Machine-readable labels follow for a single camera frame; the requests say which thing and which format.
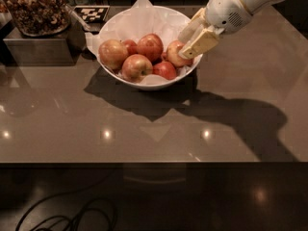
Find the left yellow-red apple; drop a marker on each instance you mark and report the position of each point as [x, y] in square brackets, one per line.
[112, 53]

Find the front centre yellow-red apple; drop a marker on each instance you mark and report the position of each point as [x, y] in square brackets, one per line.
[135, 68]

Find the black white marker card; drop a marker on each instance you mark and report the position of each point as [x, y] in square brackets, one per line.
[93, 13]

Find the grey metal box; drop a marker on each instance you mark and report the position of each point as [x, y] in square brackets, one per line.
[62, 49]

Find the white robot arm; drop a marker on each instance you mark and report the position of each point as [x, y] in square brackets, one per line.
[254, 6]

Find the red-yellow apple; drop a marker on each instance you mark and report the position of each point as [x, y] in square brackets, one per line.
[173, 56]

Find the small red apple behind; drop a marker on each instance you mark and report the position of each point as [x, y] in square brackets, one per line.
[131, 46]

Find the small red apple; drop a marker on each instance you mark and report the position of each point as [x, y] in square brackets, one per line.
[131, 46]
[165, 70]

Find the front small red apple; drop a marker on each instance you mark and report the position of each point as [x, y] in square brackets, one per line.
[165, 70]

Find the yellow-red apple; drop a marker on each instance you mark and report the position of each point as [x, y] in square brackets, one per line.
[135, 68]
[112, 53]

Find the top centre red apple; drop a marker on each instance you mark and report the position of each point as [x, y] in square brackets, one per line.
[151, 46]

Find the white bowl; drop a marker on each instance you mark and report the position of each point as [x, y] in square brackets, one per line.
[154, 84]

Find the white paper liner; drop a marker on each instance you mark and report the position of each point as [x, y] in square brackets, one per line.
[144, 20]

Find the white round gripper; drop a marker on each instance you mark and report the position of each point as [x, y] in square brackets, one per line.
[225, 12]

